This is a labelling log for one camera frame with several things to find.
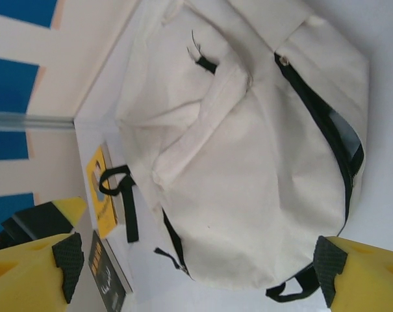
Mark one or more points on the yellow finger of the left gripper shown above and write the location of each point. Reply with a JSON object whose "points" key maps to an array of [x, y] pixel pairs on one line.
{"points": [[74, 209]]}

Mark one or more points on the black book with yellow title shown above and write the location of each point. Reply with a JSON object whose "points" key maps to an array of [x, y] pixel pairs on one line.
{"points": [[108, 286]]}

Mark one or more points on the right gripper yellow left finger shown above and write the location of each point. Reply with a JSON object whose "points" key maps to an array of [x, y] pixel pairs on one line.
{"points": [[20, 279]]}

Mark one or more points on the left aluminium frame post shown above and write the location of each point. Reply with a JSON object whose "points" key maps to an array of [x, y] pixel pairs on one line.
{"points": [[27, 121]]}

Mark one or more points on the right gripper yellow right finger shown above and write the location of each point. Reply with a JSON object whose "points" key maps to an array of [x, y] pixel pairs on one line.
{"points": [[371, 279]]}

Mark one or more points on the yellow book with man picture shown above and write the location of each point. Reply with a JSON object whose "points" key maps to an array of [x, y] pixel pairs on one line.
{"points": [[106, 211]]}

